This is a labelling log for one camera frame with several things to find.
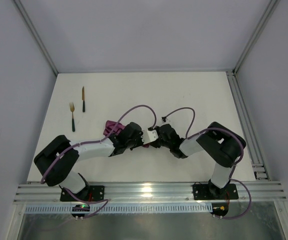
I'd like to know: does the aluminium right side rail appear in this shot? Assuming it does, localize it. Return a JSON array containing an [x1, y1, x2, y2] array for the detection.
[[226, 70, 271, 181]]

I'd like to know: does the controller board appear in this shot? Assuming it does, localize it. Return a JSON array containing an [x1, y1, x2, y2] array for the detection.
[[210, 205, 229, 220], [71, 203, 90, 220]]

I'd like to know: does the right corner frame post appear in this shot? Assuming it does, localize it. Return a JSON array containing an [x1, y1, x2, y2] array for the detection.
[[232, 0, 280, 75]]

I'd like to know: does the left corner frame post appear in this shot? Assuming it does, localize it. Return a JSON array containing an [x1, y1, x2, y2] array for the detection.
[[11, 0, 59, 77]]

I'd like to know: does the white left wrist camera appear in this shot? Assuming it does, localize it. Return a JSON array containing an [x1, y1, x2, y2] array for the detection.
[[142, 130, 159, 145]]

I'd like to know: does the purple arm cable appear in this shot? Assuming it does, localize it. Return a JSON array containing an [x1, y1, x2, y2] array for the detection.
[[40, 104, 158, 221], [161, 107, 252, 221]]

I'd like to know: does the purple cloth napkin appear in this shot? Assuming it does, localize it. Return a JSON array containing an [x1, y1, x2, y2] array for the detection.
[[103, 120, 150, 150]]

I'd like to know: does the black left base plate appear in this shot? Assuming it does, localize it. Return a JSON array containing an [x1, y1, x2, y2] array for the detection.
[[60, 185, 105, 202]]

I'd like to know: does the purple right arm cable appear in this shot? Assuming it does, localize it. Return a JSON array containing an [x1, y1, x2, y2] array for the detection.
[[161, 107, 252, 221]]

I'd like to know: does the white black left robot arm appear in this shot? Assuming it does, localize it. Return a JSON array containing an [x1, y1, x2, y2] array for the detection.
[[33, 122, 144, 195]]

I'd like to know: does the gold fork black handle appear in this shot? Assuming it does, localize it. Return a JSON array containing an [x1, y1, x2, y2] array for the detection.
[[69, 102, 76, 132]]

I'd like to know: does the slotted grey cable duct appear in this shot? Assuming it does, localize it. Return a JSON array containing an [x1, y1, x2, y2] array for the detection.
[[24, 202, 212, 214]]

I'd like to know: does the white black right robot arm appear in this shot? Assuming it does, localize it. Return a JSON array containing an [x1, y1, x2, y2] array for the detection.
[[149, 122, 246, 200]]

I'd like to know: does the left controller board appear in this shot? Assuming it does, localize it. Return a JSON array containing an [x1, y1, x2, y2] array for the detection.
[[71, 203, 90, 220]]

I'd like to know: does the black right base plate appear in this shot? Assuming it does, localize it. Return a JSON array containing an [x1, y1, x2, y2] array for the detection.
[[192, 181, 239, 201]]

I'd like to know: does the gold knife black handle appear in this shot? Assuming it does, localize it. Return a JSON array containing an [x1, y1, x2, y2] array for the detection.
[[81, 86, 86, 113]]

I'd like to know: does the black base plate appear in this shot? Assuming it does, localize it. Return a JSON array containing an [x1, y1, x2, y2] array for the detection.
[[192, 181, 239, 201], [60, 185, 105, 202]]

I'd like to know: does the right controller board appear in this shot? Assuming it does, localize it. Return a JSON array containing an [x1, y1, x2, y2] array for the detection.
[[210, 205, 229, 220]]

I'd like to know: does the aluminium front rail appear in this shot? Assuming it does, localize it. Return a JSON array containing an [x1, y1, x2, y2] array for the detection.
[[13, 181, 287, 204]]

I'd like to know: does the aluminium rail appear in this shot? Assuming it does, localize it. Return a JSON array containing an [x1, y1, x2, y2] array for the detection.
[[226, 70, 271, 181], [13, 181, 287, 204]]

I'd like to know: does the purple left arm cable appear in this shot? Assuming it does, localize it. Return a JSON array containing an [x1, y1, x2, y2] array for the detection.
[[40, 104, 158, 221]]

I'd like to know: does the corner frame post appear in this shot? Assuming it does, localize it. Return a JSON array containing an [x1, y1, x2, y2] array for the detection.
[[232, 0, 280, 75], [11, 0, 59, 77]]

